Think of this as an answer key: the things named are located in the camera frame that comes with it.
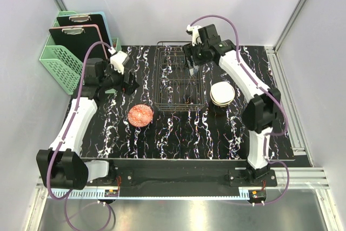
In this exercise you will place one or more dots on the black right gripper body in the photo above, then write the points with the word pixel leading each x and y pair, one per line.
pixel 197 52

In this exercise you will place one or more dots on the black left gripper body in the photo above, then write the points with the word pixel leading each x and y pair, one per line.
pixel 117 80

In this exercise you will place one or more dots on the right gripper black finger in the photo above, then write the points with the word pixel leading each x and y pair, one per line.
pixel 186 63
pixel 195 68

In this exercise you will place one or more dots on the red orange patterned bowl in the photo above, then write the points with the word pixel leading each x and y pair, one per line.
pixel 140 115

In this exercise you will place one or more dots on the blue white patterned bowl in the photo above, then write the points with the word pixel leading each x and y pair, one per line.
pixel 191 71

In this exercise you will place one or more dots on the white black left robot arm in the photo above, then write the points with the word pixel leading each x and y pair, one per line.
pixel 61 166

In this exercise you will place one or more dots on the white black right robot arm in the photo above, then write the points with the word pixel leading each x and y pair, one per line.
pixel 262 102

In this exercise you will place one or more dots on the white top bowl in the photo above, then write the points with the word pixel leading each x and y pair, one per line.
pixel 222 90

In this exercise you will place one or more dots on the black marble pattern mat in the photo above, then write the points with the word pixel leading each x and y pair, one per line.
pixel 212 133

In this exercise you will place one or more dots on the black clipboard pink edge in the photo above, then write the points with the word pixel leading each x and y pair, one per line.
pixel 70 45

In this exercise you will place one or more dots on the black clipboard blue edge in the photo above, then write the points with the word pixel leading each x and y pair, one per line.
pixel 97 18

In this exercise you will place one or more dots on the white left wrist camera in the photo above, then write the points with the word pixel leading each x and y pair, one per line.
pixel 118 61

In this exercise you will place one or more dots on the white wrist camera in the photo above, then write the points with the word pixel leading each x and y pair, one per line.
pixel 118 61
pixel 193 31

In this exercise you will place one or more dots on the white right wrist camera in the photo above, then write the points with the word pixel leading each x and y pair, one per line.
pixel 193 31

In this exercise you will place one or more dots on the dark wire dish rack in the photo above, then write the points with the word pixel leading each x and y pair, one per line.
pixel 175 90

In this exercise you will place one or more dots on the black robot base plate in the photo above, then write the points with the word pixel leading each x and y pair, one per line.
pixel 182 178

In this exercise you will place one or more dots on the right aluminium frame post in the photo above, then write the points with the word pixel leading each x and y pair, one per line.
pixel 289 24

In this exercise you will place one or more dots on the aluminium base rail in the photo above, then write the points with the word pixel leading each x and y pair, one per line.
pixel 294 178

